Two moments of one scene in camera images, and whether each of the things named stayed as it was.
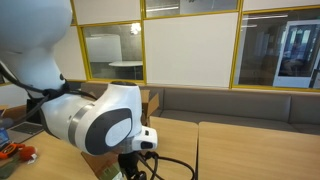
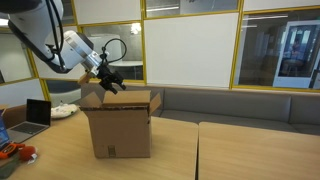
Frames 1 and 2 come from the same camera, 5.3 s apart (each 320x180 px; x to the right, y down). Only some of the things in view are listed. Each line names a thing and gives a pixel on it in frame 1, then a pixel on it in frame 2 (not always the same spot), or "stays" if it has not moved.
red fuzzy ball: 26,152 stays
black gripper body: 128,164 → 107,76
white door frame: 298,81 stays
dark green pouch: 7,170 stays
